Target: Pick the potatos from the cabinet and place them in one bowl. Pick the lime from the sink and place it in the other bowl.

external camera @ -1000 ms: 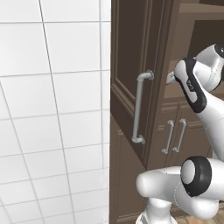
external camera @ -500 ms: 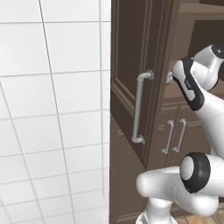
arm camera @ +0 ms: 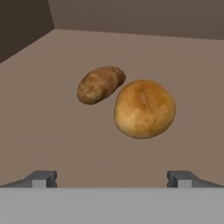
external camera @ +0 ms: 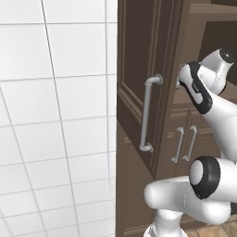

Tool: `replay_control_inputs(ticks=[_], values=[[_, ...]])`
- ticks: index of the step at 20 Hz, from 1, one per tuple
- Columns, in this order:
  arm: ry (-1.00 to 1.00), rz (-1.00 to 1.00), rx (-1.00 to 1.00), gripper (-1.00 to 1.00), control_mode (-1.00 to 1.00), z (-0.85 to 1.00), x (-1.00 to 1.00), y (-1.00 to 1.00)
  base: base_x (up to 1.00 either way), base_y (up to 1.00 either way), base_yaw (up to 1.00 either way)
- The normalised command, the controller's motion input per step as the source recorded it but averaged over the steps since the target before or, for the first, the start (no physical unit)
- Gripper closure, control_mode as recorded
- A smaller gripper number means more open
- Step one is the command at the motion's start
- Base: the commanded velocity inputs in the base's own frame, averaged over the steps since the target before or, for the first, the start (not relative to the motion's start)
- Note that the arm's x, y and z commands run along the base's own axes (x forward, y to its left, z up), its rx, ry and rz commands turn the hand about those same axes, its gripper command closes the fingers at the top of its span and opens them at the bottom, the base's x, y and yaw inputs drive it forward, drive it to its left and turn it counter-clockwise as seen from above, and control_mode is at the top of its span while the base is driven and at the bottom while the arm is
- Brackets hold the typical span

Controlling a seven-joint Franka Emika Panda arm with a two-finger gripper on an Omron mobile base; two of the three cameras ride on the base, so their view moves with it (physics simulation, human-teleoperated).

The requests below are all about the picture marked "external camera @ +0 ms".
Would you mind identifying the open brown cabinet door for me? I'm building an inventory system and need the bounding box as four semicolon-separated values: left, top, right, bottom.
116;0;183;180

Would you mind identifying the brown lower cabinet door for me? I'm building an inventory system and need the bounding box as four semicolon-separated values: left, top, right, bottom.
156;108;190;180
175;108;223;178

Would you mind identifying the large grey door handle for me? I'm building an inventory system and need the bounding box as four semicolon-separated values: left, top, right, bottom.
138;73;164;153

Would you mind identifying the small grey cabinet handle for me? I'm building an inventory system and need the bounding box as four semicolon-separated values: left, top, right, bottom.
170;126;185;164
182;125;198;162

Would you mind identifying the brown tall cabinet frame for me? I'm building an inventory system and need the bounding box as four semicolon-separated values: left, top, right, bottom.
115;0;237;237

